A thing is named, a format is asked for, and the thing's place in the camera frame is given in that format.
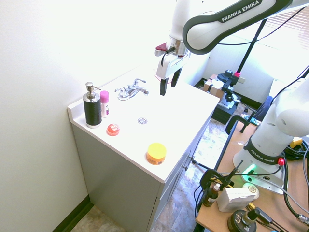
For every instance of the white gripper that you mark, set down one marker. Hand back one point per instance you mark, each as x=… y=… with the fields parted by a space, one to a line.
x=169 y=65

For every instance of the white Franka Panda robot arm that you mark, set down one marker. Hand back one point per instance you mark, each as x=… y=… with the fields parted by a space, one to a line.
x=241 y=24

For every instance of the chrome faucet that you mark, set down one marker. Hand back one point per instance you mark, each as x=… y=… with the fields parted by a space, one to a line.
x=131 y=91

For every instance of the brown cardboard box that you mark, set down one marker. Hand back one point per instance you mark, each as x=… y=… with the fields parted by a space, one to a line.
x=212 y=84

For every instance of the chrome sink drain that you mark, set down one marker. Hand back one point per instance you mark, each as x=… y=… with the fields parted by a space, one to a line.
x=142 y=120

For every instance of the black case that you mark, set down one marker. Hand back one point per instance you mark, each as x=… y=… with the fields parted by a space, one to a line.
x=223 y=110

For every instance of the white bottle with pink cap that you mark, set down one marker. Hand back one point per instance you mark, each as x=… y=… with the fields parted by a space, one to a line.
x=104 y=104

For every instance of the grey vanity cabinet with sink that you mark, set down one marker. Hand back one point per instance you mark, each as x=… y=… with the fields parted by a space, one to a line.
x=135 y=145

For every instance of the orange jar with yellow lid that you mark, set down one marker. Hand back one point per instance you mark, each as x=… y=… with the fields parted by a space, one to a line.
x=156 y=154

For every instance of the round red soap container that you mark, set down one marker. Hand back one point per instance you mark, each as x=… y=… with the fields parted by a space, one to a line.
x=113 y=129

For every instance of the black C-clamp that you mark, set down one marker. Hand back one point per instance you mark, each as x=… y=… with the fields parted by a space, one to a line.
x=212 y=178
x=237 y=123

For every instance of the black chrome soap dispenser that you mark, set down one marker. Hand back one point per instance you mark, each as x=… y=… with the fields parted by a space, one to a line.
x=92 y=107

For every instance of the wooden table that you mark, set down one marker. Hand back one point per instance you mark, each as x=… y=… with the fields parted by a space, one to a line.
x=231 y=154

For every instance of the blue cloth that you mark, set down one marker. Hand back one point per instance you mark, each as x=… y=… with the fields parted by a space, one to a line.
x=264 y=108

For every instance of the brown bottle with white cap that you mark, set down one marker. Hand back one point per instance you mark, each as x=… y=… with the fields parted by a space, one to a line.
x=211 y=196

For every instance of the white cardboard box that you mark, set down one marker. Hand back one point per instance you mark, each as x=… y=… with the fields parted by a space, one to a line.
x=235 y=199

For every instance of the round white tin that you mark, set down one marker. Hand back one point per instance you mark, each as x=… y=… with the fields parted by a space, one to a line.
x=251 y=189

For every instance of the round black tin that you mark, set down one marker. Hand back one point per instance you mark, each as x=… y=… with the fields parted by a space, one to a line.
x=237 y=221

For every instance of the small dark glass bottle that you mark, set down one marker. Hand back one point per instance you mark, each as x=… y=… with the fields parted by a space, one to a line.
x=251 y=215

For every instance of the red wrist camera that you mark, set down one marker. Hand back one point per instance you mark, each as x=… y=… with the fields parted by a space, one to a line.
x=161 y=49

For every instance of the black camera stand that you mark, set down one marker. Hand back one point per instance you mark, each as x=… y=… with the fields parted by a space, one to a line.
x=235 y=79

